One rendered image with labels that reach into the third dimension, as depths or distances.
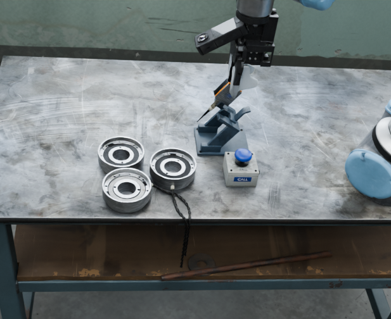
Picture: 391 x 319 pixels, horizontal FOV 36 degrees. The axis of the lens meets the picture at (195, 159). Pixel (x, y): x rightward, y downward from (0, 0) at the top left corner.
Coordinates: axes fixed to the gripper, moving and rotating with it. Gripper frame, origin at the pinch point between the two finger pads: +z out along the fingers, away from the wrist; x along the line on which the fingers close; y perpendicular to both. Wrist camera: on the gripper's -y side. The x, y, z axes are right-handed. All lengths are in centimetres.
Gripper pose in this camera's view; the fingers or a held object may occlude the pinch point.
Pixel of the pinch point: (230, 88)
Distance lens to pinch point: 138.1
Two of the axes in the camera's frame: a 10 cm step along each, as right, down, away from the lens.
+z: -1.0, 7.3, 6.7
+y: 9.9, 0.1, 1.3
